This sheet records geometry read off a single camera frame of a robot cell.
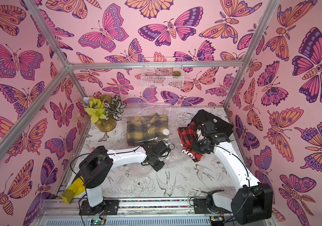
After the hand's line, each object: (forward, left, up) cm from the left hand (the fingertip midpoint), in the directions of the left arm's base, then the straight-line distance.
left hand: (161, 164), depth 89 cm
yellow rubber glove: (-14, +47, +2) cm, 49 cm away
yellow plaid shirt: (+27, +13, +1) cm, 30 cm away
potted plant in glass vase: (+24, +35, +24) cm, 49 cm away
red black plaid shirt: (+10, -15, +18) cm, 26 cm away
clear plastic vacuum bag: (+40, -13, +1) cm, 42 cm away
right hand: (+5, -19, +13) cm, 24 cm away
